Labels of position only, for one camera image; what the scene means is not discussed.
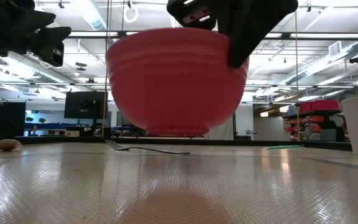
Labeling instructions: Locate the thin green stick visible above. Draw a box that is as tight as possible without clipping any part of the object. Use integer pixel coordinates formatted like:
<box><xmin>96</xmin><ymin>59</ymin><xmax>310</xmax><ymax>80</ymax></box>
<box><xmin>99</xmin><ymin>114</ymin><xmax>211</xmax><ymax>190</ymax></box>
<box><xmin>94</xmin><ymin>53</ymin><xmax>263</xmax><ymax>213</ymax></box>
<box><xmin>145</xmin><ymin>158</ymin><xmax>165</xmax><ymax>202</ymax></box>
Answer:
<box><xmin>264</xmin><ymin>144</ymin><xmax>305</xmax><ymax>151</ymax></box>

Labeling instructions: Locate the red bowl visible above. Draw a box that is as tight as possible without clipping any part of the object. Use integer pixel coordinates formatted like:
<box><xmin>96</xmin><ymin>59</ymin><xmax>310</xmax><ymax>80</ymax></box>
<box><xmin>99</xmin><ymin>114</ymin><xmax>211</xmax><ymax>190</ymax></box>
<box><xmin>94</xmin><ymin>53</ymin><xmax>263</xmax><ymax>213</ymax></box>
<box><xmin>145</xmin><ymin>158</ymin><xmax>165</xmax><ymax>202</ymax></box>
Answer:
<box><xmin>105</xmin><ymin>27</ymin><xmax>250</xmax><ymax>137</ymax></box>

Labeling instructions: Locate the white sheet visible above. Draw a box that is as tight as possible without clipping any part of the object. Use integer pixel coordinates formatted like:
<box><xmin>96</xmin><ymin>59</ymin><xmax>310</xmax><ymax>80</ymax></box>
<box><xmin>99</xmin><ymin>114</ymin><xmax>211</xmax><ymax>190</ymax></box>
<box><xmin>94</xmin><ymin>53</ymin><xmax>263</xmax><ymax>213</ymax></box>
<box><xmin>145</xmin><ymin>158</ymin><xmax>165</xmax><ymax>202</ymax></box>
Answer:
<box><xmin>208</xmin><ymin>115</ymin><xmax>236</xmax><ymax>141</ymax></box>

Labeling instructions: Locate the white hanging loop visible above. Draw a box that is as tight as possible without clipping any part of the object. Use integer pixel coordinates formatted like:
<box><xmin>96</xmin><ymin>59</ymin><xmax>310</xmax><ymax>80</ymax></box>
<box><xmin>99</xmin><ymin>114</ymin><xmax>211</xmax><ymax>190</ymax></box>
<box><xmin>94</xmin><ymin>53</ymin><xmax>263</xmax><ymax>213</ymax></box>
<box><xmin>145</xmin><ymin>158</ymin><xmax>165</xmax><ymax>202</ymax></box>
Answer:
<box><xmin>122</xmin><ymin>4</ymin><xmax>140</xmax><ymax>24</ymax></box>

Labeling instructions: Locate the thin vertical cord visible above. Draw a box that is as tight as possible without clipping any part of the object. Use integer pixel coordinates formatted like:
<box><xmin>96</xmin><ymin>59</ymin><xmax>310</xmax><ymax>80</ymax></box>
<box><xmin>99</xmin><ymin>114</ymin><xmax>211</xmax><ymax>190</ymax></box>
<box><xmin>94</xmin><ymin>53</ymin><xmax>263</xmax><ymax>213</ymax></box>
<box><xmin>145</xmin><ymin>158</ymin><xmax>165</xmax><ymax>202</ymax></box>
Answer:
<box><xmin>101</xmin><ymin>0</ymin><xmax>112</xmax><ymax>138</ymax></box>
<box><xmin>294</xmin><ymin>11</ymin><xmax>300</xmax><ymax>141</ymax></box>

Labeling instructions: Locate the silver metal fork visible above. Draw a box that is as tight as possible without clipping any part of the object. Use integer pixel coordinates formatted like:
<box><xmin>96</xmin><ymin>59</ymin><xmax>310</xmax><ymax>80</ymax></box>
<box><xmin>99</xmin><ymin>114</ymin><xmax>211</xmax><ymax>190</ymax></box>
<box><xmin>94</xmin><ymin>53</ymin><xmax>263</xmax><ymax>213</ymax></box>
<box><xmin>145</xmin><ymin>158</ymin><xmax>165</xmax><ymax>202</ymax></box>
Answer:
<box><xmin>104</xmin><ymin>139</ymin><xmax>191</xmax><ymax>156</ymax></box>

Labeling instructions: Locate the storage shelf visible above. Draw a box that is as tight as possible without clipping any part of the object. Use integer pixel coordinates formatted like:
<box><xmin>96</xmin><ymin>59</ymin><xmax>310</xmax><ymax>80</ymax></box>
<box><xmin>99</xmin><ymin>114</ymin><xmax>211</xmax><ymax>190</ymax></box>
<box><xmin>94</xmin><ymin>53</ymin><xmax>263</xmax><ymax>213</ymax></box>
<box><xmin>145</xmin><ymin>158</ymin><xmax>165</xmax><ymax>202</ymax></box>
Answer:
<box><xmin>283</xmin><ymin>99</ymin><xmax>346</xmax><ymax>142</ymax></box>

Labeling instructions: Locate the dark cabinet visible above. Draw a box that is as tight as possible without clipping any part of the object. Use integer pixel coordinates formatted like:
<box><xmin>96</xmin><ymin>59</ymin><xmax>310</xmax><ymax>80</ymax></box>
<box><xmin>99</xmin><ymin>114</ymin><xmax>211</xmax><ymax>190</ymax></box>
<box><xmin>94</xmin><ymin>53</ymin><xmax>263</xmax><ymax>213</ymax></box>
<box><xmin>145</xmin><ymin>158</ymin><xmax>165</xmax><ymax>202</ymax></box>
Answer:
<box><xmin>0</xmin><ymin>98</ymin><xmax>27</xmax><ymax>139</ymax></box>

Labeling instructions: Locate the white ceiling duct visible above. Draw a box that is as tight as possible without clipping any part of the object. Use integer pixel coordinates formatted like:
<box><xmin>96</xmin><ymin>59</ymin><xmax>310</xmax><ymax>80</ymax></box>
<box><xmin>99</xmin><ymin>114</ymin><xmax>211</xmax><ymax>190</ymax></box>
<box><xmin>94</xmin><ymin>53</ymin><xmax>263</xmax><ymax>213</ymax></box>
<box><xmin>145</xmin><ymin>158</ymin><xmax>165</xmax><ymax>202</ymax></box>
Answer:
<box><xmin>73</xmin><ymin>0</ymin><xmax>109</xmax><ymax>31</ymax></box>

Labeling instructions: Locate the black ceiling track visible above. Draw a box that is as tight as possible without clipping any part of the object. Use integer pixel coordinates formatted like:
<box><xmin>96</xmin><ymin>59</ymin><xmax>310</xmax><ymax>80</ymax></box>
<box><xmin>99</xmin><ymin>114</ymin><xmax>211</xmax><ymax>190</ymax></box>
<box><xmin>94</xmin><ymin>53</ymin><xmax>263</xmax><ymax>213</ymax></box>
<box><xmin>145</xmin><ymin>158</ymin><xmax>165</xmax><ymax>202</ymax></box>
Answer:
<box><xmin>67</xmin><ymin>30</ymin><xmax>358</xmax><ymax>40</ymax></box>

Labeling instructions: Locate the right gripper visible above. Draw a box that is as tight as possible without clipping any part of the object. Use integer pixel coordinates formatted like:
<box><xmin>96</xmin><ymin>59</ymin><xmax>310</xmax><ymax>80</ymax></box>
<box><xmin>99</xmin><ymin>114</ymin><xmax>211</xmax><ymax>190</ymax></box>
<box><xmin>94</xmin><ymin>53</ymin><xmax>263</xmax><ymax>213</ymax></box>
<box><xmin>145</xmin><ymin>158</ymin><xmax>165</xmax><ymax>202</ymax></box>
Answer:
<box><xmin>166</xmin><ymin>0</ymin><xmax>300</xmax><ymax>69</ymax></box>

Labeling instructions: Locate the red storage bin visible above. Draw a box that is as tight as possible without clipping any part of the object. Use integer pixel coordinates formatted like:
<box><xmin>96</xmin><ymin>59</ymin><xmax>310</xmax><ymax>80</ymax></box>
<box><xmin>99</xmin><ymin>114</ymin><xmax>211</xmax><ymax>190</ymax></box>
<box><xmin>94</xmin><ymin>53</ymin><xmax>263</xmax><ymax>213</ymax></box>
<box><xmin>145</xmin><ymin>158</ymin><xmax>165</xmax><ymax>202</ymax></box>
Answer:
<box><xmin>299</xmin><ymin>100</ymin><xmax>340</xmax><ymax>113</ymax></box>

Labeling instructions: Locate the silver ceiling duct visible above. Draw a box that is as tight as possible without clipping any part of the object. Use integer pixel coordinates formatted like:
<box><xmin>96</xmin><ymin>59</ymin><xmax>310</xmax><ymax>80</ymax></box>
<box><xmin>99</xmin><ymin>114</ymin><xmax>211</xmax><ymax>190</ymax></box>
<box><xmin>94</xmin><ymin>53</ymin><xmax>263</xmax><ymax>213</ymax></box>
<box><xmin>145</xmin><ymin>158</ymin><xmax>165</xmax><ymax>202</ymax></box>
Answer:
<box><xmin>285</xmin><ymin>40</ymin><xmax>358</xmax><ymax>86</ymax></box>

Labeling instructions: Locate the blue table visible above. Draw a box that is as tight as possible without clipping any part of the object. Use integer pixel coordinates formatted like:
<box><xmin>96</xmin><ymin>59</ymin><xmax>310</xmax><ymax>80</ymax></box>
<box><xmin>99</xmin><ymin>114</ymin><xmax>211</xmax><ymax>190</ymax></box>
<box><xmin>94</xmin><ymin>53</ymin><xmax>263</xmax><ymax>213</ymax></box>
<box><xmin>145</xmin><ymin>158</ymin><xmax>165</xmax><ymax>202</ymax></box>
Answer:
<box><xmin>24</xmin><ymin>122</ymin><xmax>67</xmax><ymax>132</ymax></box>

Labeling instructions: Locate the black monitor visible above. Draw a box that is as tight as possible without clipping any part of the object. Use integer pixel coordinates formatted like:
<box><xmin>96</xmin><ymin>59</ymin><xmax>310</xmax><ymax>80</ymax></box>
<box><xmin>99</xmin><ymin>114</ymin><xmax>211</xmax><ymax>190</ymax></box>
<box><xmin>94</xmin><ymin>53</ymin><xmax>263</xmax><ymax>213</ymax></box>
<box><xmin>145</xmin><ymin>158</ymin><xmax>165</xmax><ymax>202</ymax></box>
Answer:
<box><xmin>63</xmin><ymin>90</ymin><xmax>109</xmax><ymax>128</ymax></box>

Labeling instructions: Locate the black aluminium table frame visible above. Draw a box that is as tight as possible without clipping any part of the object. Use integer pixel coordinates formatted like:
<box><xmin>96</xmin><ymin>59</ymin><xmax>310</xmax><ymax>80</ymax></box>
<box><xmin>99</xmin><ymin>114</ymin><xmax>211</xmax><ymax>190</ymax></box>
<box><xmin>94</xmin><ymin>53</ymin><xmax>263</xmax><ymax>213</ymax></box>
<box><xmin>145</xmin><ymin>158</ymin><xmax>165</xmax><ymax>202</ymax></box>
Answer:
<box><xmin>14</xmin><ymin>135</ymin><xmax>352</xmax><ymax>152</ymax></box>

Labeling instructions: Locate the beige mat with grey border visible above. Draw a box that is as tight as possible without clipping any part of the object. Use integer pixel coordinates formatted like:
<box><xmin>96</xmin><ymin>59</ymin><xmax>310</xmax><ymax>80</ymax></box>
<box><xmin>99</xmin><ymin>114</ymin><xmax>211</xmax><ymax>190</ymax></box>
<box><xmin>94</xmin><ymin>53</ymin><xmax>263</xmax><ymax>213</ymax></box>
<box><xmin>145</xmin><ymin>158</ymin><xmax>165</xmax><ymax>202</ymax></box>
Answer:
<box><xmin>0</xmin><ymin>154</ymin><xmax>358</xmax><ymax>224</ymax></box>

